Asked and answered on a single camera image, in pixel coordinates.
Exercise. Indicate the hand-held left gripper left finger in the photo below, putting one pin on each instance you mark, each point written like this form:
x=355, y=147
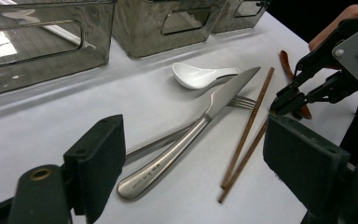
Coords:
x=99, y=161

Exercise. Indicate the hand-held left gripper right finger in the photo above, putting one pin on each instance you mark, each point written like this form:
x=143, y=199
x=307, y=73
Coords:
x=304, y=165

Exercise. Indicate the brown wooden spoon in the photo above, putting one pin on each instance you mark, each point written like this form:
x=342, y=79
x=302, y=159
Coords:
x=287, y=67

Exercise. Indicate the steel table knife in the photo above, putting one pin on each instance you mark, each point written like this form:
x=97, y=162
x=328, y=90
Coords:
x=155, y=174

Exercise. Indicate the brown wooden chopstick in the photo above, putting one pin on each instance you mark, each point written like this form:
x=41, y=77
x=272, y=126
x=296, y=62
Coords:
x=248, y=127
x=239, y=168

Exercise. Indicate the steel fork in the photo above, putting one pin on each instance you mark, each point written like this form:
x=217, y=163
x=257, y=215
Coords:
x=245, y=102

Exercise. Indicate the smoked transparent plastic bin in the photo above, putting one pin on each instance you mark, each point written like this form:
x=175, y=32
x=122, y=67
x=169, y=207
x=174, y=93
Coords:
x=43, y=74
x=143, y=43
x=223, y=25

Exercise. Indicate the white ceramic spoon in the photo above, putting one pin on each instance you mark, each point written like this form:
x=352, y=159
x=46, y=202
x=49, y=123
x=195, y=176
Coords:
x=192, y=79

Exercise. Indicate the white chopstick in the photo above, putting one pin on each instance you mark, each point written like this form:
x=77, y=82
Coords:
x=70, y=35
x=71, y=40

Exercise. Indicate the white table cover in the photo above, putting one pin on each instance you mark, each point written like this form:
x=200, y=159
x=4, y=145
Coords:
x=192, y=193

